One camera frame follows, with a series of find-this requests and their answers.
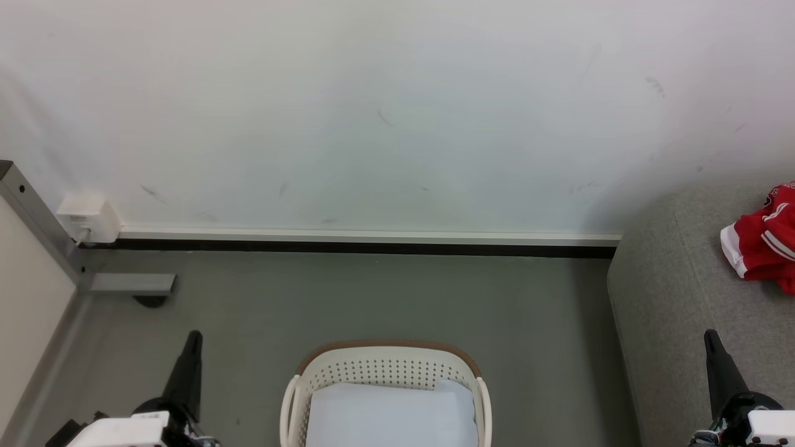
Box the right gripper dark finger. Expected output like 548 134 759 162
703 329 750 424

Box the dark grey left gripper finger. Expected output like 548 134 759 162
162 330 204 424

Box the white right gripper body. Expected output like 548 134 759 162
688 391 795 447

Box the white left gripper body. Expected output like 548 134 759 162
65 399 219 447

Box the red clothing with white stripes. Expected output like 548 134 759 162
720 181 795 296

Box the white perforated laundry basket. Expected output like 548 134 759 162
279 339 494 447

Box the grey fabric sofa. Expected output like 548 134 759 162
607 182 795 447

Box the white partition panel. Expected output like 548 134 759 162
0 196 80 438

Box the white wall socket box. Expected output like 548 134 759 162
55 193 122 245

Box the grey metal frame post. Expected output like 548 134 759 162
0 160 89 292

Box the white wall baseboard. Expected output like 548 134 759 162
117 226 623 260

